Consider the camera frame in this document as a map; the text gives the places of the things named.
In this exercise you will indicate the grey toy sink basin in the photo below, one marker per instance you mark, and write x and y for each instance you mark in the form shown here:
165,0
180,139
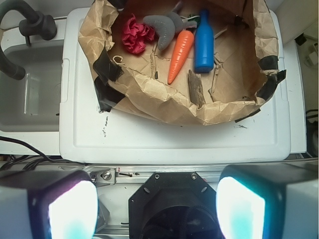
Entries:
32,104

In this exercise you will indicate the grey plush toy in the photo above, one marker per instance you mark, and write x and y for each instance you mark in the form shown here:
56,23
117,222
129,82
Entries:
167,26

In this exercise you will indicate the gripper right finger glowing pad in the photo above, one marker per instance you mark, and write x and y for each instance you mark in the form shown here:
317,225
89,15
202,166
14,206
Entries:
269,201

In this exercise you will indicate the aluminium rail frame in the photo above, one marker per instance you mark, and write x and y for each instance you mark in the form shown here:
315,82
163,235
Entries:
108,175

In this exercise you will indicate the orange toy carrot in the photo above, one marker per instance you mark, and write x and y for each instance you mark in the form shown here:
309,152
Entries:
182,48

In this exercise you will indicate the brown paper bag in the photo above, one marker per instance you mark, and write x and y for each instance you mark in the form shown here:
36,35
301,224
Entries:
245,74

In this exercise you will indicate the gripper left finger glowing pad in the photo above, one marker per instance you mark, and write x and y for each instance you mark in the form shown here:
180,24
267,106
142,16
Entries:
47,204

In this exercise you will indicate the black sink faucet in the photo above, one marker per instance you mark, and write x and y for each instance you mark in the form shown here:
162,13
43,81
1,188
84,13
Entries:
34,23

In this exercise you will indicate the blue plastic bottle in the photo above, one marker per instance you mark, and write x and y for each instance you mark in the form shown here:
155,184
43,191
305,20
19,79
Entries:
204,45

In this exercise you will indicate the black octagonal mount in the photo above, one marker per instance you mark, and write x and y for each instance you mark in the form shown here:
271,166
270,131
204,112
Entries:
174,205

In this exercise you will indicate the pink crumpled fabric flower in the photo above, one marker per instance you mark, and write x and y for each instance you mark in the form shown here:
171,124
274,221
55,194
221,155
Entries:
135,35

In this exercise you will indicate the white plastic cutting board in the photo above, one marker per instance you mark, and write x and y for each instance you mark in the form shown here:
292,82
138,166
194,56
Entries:
88,135

